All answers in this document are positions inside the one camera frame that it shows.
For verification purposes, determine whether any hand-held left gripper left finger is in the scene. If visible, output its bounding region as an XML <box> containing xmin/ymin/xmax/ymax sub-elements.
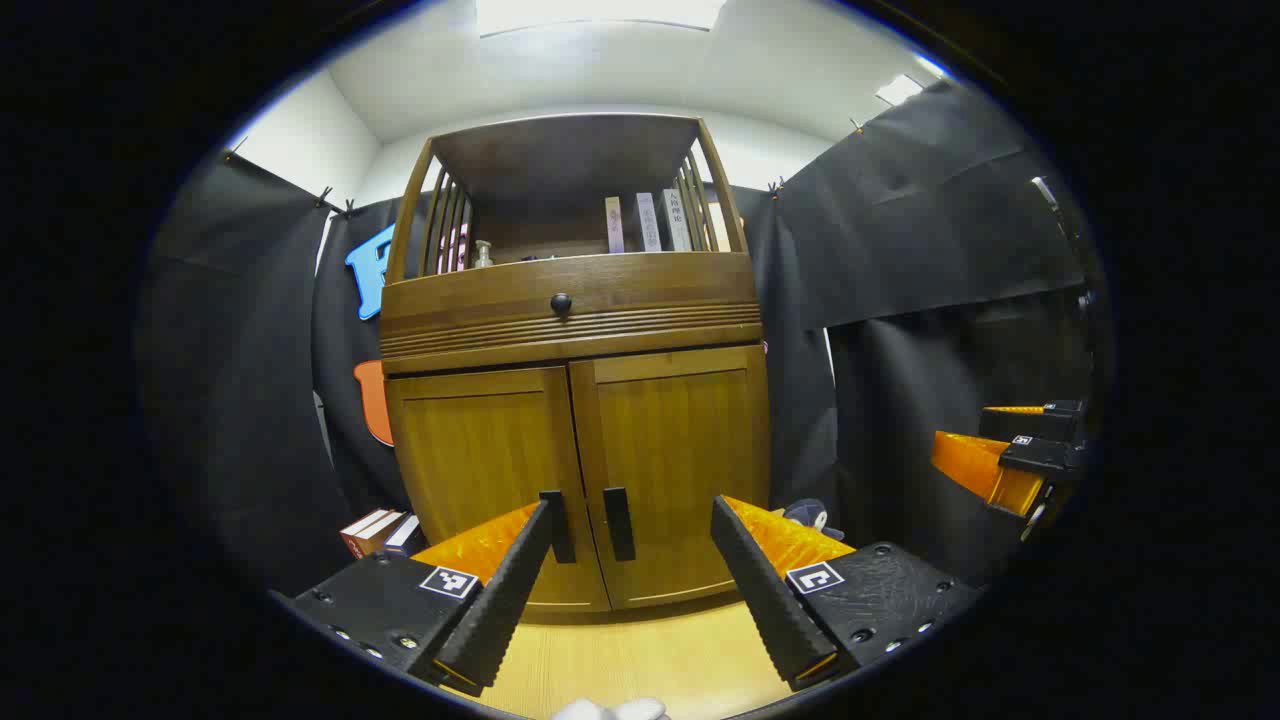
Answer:
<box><xmin>285</xmin><ymin>498</ymin><xmax>554</xmax><ymax>698</ymax></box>

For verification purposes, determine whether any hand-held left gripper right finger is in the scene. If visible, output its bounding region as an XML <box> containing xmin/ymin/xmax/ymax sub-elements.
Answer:
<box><xmin>710</xmin><ymin>494</ymin><xmax>981</xmax><ymax>693</ymax></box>

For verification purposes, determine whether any wooden shoe cabinet door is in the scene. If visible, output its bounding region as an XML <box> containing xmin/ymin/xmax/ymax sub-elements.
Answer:
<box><xmin>385</xmin><ymin>365</ymin><xmax>611</xmax><ymax>613</ymax></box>
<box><xmin>568</xmin><ymin>343</ymin><xmax>773</xmax><ymax>611</ymax></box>

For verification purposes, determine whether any wooden double-door shoe cabinet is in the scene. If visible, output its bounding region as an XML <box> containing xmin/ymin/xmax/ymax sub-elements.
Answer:
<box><xmin>378</xmin><ymin>112</ymin><xmax>773</xmax><ymax>613</ymax></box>

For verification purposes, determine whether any dark blue plush toy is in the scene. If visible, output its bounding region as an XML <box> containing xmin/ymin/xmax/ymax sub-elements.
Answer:
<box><xmin>783</xmin><ymin>498</ymin><xmax>847</xmax><ymax>542</ymax></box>

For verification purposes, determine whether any red-brown book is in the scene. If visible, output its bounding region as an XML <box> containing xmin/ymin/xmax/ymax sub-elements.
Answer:
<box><xmin>340</xmin><ymin>508</ymin><xmax>391</xmax><ymax>558</ymax></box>

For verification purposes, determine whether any black backdrop cloth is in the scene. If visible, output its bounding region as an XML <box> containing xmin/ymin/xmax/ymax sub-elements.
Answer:
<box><xmin>135</xmin><ymin>78</ymin><xmax>1101</xmax><ymax>601</ymax></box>

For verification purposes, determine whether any white upright book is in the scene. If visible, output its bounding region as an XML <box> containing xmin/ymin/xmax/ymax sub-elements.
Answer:
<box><xmin>662</xmin><ymin>188</ymin><xmax>693</xmax><ymax>252</ymax></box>

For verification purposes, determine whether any large ceiling light panel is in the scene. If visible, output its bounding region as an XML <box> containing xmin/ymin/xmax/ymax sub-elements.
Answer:
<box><xmin>475</xmin><ymin>0</ymin><xmax>728</xmax><ymax>39</ymax></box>

